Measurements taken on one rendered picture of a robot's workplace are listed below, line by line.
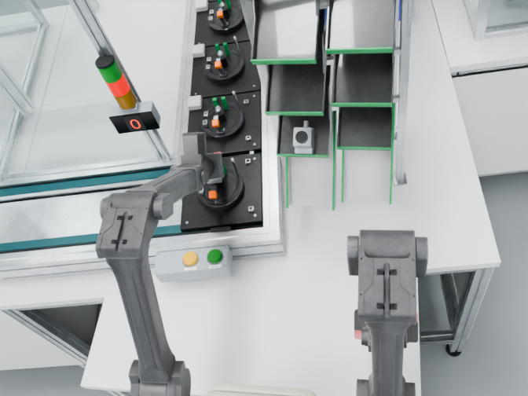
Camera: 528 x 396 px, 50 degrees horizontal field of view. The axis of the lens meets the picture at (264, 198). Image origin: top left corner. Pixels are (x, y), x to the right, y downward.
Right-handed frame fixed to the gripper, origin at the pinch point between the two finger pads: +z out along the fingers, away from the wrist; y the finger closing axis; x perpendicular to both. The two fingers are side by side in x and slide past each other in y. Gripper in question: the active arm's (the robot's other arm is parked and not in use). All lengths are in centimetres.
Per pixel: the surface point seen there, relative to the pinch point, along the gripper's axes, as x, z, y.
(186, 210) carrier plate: 13.5, 3.6, 10.3
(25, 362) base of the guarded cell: 76, 43, 99
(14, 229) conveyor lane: 15, 9, 69
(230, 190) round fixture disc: 9.2, 5.1, -3.3
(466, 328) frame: 73, 40, -72
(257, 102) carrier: -14.5, 30.3, -10.7
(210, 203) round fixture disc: 12.0, 2.4, 2.4
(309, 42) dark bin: -26, -36, -33
